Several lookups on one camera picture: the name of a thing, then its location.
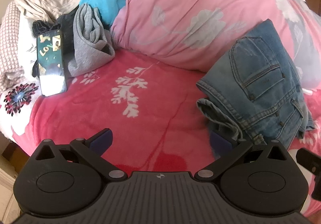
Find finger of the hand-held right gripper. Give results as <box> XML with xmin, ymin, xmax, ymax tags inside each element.
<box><xmin>296</xmin><ymin>148</ymin><xmax>321</xmax><ymax>199</ymax></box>

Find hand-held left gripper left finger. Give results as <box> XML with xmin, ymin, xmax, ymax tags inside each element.
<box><xmin>36</xmin><ymin>128</ymin><xmax>127</xmax><ymax>180</ymax></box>

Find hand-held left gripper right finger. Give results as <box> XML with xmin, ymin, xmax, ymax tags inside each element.
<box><xmin>195</xmin><ymin>130</ymin><xmax>289</xmax><ymax>181</ymax></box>

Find blue denim jeans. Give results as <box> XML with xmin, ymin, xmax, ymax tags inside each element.
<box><xmin>196</xmin><ymin>19</ymin><xmax>316</xmax><ymax>151</ymax></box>

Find red white floral fleece blanket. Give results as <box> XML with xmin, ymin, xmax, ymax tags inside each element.
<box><xmin>0</xmin><ymin>49</ymin><xmax>321</xmax><ymax>218</ymax></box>

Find black smartphone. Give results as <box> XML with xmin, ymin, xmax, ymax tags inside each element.
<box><xmin>36</xmin><ymin>29</ymin><xmax>68</xmax><ymax>97</ymax></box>

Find grey sweatshirt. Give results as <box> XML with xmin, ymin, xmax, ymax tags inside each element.
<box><xmin>66</xmin><ymin>3</ymin><xmax>116</xmax><ymax>77</ymax></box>

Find white garment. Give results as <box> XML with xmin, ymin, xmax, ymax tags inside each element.
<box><xmin>5</xmin><ymin>13</ymin><xmax>38</xmax><ymax>76</ymax></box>

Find pink white checked blanket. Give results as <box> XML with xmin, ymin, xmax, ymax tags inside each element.
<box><xmin>0</xmin><ymin>2</ymin><xmax>25</xmax><ymax>84</ymax></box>

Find pink grey floral rolled duvet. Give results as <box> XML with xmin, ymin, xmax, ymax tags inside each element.
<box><xmin>110</xmin><ymin>0</ymin><xmax>321</xmax><ymax>91</ymax></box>

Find beige striped garment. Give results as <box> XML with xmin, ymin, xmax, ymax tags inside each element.
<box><xmin>13</xmin><ymin>0</ymin><xmax>82</xmax><ymax>25</ymax></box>

